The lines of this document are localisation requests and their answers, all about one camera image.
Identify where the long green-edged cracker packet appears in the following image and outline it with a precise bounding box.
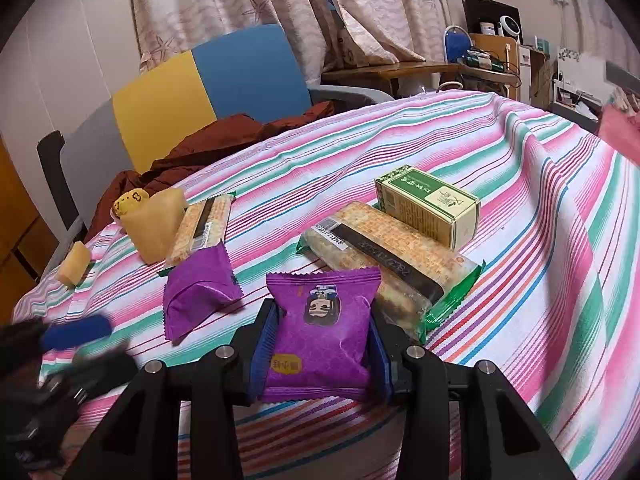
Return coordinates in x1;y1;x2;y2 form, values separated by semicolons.
157;191;237;277

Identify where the orange wooden wardrobe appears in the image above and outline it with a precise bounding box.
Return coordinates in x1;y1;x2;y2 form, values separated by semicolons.
0;135;66;326

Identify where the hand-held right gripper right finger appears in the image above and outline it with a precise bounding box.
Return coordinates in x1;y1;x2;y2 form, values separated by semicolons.
366;306;577;480

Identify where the large green-edged cracker packet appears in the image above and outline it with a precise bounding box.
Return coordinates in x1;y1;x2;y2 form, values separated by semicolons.
296;201;487;345

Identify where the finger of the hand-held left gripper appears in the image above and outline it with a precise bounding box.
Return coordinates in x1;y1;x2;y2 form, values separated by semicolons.
0;316;111;361
37;347;138;406

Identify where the dark red jacket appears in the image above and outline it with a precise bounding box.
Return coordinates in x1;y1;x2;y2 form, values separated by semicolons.
82;101;336;243

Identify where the beige printed paper bag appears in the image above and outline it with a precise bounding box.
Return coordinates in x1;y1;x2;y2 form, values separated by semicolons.
336;25;401;68

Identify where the grey yellow blue chair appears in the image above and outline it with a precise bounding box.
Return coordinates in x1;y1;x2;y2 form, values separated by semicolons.
60;24;396;196

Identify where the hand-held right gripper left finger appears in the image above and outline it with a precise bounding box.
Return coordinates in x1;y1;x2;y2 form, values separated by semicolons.
65;299;279;480

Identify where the pink green striped tablecloth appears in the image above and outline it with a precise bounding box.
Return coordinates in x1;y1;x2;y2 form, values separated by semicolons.
12;87;640;480

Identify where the green tea box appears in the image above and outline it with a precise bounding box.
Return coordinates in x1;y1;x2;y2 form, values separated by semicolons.
374;165;482;252

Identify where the purple snack packet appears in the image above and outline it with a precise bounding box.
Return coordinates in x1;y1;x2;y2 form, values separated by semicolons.
162;241;243;343
257;267;383;403

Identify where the wooden side table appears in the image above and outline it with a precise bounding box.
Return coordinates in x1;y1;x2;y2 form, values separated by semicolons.
320;60;521;101

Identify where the blue round object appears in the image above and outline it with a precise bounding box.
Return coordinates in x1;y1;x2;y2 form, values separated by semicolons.
442;25;473;63

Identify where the yellow bear-face snack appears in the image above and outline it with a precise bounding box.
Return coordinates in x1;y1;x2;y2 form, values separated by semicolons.
112;187;149;221

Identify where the pink cloth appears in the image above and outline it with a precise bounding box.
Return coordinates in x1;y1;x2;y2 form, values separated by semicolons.
597;87;640;166

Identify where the yellow sponge block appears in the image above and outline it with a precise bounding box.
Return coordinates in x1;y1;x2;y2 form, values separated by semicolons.
122;187;188;266
55;241;92;288

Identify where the black rolled mat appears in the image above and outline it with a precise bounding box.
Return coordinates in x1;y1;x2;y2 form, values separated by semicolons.
36;130;83;246

